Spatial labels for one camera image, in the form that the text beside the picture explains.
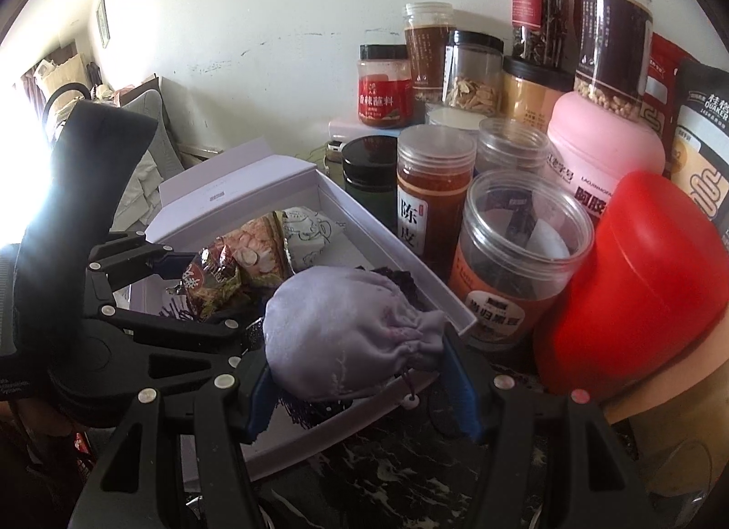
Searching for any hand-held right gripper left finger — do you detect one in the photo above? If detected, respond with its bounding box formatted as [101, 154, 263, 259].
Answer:
[68, 361, 274, 529]

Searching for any purple drawstring pouch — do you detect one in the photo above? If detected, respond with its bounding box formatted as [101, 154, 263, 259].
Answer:
[263, 268, 446, 400]

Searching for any black oat bag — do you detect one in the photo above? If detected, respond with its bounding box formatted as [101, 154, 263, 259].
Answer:
[663, 59, 729, 222]

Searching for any brown snack packet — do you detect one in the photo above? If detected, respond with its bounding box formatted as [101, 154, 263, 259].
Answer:
[182, 211, 294, 320]

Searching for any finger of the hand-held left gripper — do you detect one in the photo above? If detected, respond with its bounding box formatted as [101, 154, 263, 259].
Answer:
[85, 307, 266, 393]
[85, 233, 200, 313]

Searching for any kraft paper bag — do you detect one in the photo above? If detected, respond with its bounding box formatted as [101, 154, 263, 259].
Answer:
[601, 324, 729, 450]

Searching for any dark green jar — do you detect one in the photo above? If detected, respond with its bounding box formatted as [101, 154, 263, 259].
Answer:
[340, 136, 400, 222]

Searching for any brown jar with clear lid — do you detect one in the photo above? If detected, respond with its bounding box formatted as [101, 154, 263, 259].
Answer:
[404, 2, 457, 105]

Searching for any empty clear plastic jar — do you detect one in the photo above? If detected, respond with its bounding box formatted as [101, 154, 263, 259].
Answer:
[474, 118, 550, 180]

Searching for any cardboard box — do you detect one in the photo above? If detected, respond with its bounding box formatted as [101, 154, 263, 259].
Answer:
[117, 73, 163, 105]

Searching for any black polka dot cloth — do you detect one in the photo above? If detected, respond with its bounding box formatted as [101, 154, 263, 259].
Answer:
[370, 267, 422, 302]

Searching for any white lid jar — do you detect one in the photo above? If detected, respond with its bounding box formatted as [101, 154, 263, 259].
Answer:
[426, 106, 485, 134]

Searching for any grey chair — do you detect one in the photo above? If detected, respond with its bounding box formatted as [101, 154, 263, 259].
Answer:
[122, 87, 186, 177]

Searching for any red food bag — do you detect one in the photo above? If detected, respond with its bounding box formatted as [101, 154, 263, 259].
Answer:
[638, 32, 693, 151]

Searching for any yellow jar with black lid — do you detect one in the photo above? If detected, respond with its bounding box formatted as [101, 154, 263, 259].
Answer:
[501, 56, 576, 123]

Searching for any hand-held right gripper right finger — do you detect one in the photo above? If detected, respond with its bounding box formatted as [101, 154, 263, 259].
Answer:
[441, 329, 664, 529]

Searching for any orange jar with white label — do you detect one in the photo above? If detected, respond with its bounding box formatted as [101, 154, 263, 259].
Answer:
[395, 124, 477, 271]

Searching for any white printed packet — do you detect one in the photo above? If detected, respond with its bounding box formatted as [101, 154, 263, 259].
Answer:
[282, 207, 348, 271]

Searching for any black lid jar of slices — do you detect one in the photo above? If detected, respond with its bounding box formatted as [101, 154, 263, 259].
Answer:
[443, 31, 505, 120]

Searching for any white cloth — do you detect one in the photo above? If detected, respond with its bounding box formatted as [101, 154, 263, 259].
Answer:
[114, 153, 166, 234]

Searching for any flat white box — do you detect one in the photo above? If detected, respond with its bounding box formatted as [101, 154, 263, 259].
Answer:
[327, 118, 400, 165]

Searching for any pink canister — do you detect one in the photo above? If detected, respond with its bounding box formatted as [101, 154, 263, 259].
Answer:
[547, 90, 667, 222]

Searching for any tall jar with dark label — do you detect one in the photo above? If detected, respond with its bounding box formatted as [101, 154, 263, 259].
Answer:
[572, 0, 653, 123]

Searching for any red canister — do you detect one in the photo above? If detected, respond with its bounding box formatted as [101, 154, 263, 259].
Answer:
[532, 170, 724, 401]

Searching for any red label seasoning jar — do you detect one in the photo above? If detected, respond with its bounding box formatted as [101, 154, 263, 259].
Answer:
[357, 44, 414, 128]

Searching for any clear jar with orange label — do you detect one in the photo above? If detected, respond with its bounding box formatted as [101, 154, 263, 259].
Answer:
[447, 169, 596, 352]

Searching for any red and white packet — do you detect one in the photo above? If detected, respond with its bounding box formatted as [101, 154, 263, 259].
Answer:
[74, 431, 95, 473]

